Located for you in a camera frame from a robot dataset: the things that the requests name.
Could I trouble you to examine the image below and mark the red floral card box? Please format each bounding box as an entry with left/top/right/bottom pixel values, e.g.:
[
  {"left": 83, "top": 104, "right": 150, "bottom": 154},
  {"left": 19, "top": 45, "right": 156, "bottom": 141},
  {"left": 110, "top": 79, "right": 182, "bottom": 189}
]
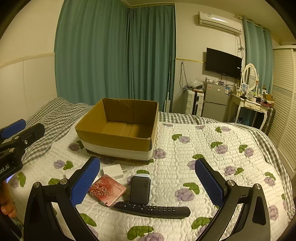
[{"left": 89, "top": 175, "right": 126, "bottom": 207}]

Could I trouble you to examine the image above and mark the black remote control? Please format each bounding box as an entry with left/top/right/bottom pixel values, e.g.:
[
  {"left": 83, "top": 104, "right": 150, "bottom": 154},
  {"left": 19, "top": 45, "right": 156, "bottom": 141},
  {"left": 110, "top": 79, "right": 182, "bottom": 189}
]
[{"left": 113, "top": 201, "right": 191, "bottom": 219}]

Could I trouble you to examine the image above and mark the white charger plug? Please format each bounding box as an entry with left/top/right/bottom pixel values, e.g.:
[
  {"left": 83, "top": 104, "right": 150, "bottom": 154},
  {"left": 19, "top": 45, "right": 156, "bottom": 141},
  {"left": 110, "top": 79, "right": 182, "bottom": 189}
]
[{"left": 103, "top": 164, "right": 127, "bottom": 179}]

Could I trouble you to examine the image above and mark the black power adapter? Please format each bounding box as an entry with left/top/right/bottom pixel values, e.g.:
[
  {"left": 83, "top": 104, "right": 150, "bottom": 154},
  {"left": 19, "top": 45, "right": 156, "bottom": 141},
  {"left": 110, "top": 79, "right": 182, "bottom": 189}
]
[{"left": 129, "top": 182, "right": 151, "bottom": 205}]

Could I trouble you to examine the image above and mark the person's left hand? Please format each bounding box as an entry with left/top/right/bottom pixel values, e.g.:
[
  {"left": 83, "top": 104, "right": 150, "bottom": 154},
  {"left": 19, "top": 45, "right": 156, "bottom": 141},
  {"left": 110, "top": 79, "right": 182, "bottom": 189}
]
[{"left": 0, "top": 181, "right": 16, "bottom": 218}]

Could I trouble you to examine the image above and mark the grey checkered bed sheet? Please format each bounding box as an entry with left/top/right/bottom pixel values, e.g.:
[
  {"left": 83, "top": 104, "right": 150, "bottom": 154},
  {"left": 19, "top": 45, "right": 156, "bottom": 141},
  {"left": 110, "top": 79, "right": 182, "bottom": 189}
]
[{"left": 22, "top": 97, "right": 295, "bottom": 212}]

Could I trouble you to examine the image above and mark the open cardboard box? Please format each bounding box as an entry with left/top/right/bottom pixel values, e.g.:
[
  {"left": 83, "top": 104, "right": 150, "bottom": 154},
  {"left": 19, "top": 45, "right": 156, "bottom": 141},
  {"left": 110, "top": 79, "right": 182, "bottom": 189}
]
[{"left": 75, "top": 98, "right": 159, "bottom": 164}]

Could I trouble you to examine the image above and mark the white louvered wardrobe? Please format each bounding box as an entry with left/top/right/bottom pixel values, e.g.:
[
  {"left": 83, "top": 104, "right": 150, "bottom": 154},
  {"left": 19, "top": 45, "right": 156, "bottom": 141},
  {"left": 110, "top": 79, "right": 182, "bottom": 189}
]
[{"left": 268, "top": 45, "right": 295, "bottom": 173}]

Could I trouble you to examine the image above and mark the dark suitcase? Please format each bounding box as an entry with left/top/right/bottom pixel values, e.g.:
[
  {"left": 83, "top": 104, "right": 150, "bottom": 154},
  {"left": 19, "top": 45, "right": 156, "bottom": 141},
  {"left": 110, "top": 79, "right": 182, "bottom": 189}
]
[{"left": 262, "top": 107, "right": 276, "bottom": 135}]

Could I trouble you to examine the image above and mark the teal curtain left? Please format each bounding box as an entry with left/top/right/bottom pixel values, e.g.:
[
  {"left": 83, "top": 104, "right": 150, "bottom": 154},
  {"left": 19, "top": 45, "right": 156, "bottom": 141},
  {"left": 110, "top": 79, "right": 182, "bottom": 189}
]
[{"left": 54, "top": 1, "right": 176, "bottom": 110}]

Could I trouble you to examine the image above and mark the teal curtain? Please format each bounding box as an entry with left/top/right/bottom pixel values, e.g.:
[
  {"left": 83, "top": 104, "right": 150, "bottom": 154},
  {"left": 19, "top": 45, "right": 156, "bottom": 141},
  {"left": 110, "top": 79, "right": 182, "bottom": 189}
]
[
  {"left": 54, "top": 1, "right": 176, "bottom": 110},
  {"left": 242, "top": 18, "right": 273, "bottom": 94}
]

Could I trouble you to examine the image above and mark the light blue earbuds case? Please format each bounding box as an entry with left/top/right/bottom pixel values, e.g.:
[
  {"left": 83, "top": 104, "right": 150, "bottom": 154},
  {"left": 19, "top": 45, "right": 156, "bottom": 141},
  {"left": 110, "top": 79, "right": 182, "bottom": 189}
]
[{"left": 132, "top": 174, "right": 151, "bottom": 184}]

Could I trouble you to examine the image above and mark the white dressing table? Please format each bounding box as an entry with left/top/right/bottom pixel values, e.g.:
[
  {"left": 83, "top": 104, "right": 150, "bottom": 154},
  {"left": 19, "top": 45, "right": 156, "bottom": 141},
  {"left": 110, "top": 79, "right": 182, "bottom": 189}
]
[{"left": 227, "top": 94, "right": 269, "bottom": 130}]

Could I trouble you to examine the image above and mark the grey mini fridge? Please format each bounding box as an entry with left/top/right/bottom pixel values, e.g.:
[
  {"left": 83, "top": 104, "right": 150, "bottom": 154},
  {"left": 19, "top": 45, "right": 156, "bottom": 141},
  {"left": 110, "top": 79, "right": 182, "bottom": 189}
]
[{"left": 202, "top": 83, "right": 229, "bottom": 122}]

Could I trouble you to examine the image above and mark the white suitcase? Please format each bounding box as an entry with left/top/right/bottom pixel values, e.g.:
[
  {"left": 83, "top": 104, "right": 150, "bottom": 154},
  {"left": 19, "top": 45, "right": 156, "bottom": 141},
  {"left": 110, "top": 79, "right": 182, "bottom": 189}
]
[{"left": 185, "top": 89, "right": 204, "bottom": 116}]

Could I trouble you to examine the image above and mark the oval vanity mirror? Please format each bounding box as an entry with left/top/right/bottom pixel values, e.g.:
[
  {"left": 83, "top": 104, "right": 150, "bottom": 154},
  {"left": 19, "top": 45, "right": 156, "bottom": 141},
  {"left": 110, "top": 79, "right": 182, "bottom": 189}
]
[{"left": 241, "top": 63, "right": 258, "bottom": 93}]

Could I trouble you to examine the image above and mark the teal curtain right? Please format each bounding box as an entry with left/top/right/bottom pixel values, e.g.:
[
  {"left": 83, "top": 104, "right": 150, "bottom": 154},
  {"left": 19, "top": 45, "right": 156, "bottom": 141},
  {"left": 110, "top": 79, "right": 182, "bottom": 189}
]
[{"left": 242, "top": 18, "right": 273, "bottom": 94}]

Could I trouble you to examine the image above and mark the white air conditioner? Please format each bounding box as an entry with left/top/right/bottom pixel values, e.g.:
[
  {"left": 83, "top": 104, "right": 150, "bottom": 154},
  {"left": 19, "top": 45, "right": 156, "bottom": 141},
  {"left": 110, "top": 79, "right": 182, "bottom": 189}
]
[{"left": 198, "top": 11, "right": 242, "bottom": 36}]

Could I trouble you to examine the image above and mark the black wall television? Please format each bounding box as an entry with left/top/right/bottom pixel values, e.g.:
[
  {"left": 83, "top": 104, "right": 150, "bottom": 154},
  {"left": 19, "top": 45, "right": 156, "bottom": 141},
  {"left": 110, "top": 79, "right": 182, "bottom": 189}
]
[{"left": 205, "top": 48, "right": 242, "bottom": 79}]

